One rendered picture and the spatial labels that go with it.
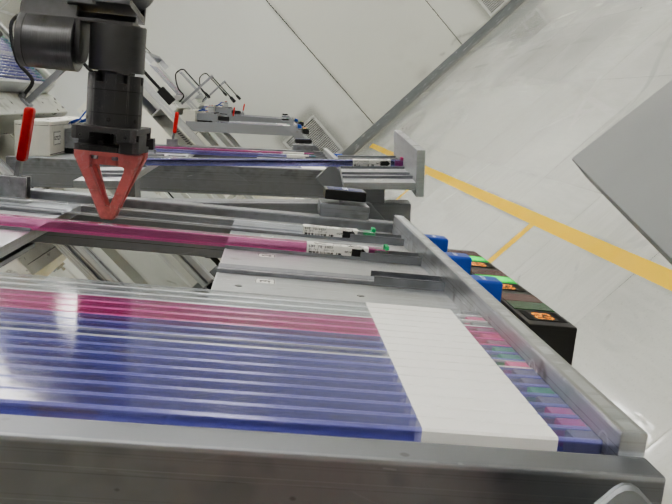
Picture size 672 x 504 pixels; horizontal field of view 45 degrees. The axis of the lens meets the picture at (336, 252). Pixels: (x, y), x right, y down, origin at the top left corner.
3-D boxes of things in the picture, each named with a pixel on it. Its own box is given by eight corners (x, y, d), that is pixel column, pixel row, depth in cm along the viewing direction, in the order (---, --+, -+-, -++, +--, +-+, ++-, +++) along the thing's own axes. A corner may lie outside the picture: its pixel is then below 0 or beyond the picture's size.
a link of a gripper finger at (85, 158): (69, 219, 85) (73, 129, 83) (85, 210, 92) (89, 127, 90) (135, 225, 85) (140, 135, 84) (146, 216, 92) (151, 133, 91)
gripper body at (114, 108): (69, 142, 81) (72, 67, 80) (92, 138, 91) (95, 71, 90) (135, 149, 82) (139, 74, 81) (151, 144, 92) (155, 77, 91)
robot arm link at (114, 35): (141, 15, 82) (152, 21, 87) (72, 7, 81) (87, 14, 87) (137, 85, 83) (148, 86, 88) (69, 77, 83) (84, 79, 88)
